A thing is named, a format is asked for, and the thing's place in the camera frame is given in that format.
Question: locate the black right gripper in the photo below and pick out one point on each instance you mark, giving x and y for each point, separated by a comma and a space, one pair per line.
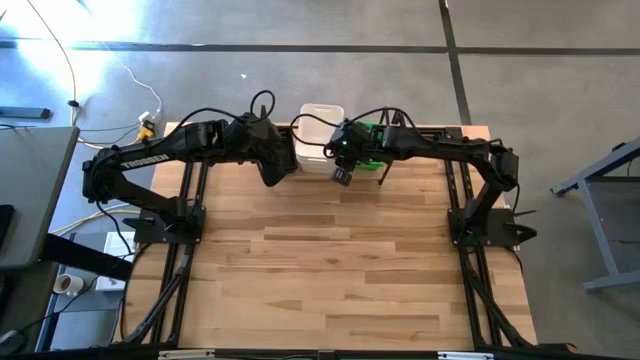
350, 145

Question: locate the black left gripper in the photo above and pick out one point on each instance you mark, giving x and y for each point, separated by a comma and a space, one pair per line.
262, 140

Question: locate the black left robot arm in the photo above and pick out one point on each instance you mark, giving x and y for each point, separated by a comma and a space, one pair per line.
145, 162

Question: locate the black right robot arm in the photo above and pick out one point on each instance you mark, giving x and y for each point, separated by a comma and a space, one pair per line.
450, 147

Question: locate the yellow and white power plug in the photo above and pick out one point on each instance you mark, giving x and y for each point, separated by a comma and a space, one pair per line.
146, 131

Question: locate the white paper box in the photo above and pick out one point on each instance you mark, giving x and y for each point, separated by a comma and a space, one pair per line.
117, 247

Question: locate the black desk leg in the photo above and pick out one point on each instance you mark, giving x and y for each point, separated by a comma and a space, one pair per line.
85, 257

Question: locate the white cup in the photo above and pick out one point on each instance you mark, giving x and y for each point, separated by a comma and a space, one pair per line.
67, 285

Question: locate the grey desk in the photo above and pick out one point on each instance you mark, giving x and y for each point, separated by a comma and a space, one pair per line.
30, 190

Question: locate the dark flat bar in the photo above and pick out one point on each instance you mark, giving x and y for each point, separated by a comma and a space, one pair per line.
25, 113

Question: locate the grey metal table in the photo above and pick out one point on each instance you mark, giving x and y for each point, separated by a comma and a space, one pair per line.
597, 225

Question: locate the black flat device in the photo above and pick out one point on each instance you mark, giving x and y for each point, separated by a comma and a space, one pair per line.
5, 225

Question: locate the black aluminium table frame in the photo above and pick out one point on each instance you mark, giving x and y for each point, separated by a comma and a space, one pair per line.
186, 180

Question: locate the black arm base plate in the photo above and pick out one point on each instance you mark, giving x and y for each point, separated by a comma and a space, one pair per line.
150, 235
500, 230

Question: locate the silver metal bracket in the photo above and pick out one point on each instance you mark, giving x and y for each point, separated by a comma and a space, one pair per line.
185, 355
465, 356

